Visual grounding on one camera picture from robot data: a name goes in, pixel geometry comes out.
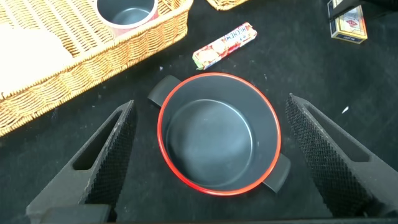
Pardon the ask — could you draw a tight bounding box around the black tablecloth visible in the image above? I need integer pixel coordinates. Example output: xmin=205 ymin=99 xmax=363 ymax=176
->
xmin=0 ymin=0 xmax=398 ymax=224

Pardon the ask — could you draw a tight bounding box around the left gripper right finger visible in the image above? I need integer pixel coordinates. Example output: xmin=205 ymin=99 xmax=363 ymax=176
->
xmin=285 ymin=92 xmax=398 ymax=218

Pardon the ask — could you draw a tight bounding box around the red black cooking pot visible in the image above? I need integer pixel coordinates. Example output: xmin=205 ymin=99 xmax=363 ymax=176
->
xmin=147 ymin=72 xmax=292 ymax=197

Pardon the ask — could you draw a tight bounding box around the playing card box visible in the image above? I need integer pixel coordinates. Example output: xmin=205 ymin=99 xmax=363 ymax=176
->
xmin=326 ymin=0 xmax=368 ymax=45

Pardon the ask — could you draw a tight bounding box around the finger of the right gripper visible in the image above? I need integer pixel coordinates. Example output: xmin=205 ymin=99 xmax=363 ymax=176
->
xmin=362 ymin=0 xmax=398 ymax=19
xmin=328 ymin=0 xmax=365 ymax=21

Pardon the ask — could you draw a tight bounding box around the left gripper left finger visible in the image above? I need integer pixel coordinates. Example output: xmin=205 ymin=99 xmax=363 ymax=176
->
xmin=25 ymin=99 xmax=137 ymax=223

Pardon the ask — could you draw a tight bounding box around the wicker basket with brown handles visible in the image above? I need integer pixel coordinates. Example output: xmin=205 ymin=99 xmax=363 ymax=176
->
xmin=0 ymin=0 xmax=194 ymax=138
xmin=206 ymin=0 xmax=249 ymax=11

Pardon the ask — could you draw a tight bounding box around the white bowl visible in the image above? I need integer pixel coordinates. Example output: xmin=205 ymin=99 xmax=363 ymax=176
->
xmin=0 ymin=23 xmax=74 ymax=94

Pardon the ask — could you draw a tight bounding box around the Hi-Chew candy stick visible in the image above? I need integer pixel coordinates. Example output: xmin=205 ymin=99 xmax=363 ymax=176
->
xmin=192 ymin=21 xmax=258 ymax=71

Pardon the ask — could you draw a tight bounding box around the pink saucepan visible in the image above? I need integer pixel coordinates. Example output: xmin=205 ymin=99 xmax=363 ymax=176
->
xmin=95 ymin=0 xmax=159 ymax=37

